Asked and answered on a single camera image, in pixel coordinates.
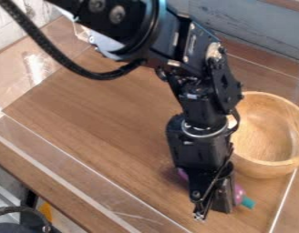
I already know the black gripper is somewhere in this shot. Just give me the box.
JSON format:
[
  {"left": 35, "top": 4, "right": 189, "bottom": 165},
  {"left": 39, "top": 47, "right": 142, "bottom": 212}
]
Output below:
[{"left": 166, "top": 115, "right": 237, "bottom": 221}]

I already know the purple toy eggplant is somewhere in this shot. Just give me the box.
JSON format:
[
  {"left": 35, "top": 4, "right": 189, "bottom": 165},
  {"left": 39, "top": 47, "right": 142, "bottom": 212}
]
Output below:
[{"left": 178, "top": 168, "right": 256, "bottom": 209}]

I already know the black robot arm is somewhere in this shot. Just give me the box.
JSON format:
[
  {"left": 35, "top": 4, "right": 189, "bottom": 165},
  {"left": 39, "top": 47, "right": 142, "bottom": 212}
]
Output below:
[{"left": 48, "top": 0, "right": 244, "bottom": 220}]

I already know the brown wooden bowl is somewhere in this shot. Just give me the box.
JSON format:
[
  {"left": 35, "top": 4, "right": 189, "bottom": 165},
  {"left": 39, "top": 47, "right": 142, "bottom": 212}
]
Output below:
[{"left": 233, "top": 91, "right": 299, "bottom": 179}]

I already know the clear acrylic front wall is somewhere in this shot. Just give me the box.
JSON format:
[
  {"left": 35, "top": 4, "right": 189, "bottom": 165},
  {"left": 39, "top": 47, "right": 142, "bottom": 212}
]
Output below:
[{"left": 0, "top": 113, "right": 191, "bottom": 233}]

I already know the black clamp with cable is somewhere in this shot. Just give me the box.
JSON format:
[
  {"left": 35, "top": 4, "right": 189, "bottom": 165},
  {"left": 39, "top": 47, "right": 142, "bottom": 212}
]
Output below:
[{"left": 0, "top": 206, "right": 54, "bottom": 233}]

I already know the clear acrylic corner bracket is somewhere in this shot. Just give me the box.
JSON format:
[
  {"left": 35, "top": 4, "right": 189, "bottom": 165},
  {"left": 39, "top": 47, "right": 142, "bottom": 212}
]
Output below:
[{"left": 74, "top": 23, "right": 91, "bottom": 43}]

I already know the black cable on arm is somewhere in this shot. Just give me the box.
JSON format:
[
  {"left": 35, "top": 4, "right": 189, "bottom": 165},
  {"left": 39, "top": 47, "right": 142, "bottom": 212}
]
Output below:
[{"left": 0, "top": 0, "right": 147, "bottom": 81}]

